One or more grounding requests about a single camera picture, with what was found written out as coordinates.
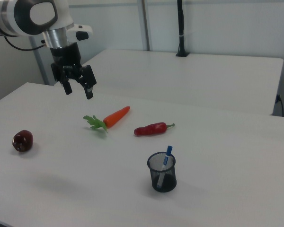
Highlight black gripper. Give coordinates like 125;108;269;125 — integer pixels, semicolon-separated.
49;43;97;100

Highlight blue white marker pen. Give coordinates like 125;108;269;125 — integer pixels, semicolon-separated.
156;145;174;189

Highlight black mesh pen cup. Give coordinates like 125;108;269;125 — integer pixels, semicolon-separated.
146;152;178;193

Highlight orange plastic carrot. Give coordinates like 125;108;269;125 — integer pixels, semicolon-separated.
83;106;131;133

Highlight dark red plastic apple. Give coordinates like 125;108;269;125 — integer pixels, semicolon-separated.
12;130;34;152

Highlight red plastic chili pepper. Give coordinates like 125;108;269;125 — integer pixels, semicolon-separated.
133;122;176;137

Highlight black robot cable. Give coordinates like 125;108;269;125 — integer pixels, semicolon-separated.
4;35;46;51

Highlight black camera pole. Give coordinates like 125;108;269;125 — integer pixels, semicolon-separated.
175;0;191;58

